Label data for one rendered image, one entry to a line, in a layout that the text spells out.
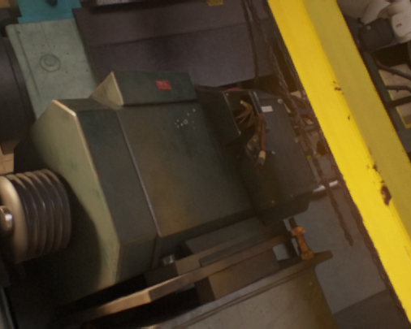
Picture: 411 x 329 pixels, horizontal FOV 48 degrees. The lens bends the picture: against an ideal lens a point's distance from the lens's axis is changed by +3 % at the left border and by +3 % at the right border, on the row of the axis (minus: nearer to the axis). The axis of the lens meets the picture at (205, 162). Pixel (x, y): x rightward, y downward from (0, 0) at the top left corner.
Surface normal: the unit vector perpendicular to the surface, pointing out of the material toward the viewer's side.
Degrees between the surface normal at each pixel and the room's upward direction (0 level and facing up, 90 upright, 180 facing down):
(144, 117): 90
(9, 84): 114
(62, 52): 90
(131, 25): 78
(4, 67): 99
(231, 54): 90
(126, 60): 90
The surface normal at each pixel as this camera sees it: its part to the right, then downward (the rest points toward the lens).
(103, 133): 0.60, -0.36
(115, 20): 0.24, -0.48
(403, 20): -0.15, 0.37
